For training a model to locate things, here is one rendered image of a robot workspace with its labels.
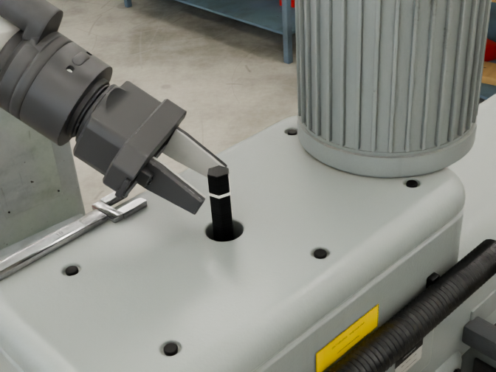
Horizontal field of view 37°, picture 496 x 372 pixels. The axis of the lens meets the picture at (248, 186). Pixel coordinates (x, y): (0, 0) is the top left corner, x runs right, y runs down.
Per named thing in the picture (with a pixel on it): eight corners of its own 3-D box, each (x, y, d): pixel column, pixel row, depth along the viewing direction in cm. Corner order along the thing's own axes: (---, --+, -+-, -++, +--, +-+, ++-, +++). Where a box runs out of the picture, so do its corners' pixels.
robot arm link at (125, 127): (162, 156, 78) (66, 92, 77) (201, 88, 72) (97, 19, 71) (107, 224, 68) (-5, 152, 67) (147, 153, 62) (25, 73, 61)
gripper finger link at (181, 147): (228, 164, 71) (173, 128, 70) (213, 186, 73) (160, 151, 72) (233, 156, 72) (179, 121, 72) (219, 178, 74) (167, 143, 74)
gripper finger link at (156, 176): (195, 215, 69) (138, 178, 68) (209, 193, 67) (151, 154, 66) (188, 224, 67) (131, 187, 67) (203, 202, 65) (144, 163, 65)
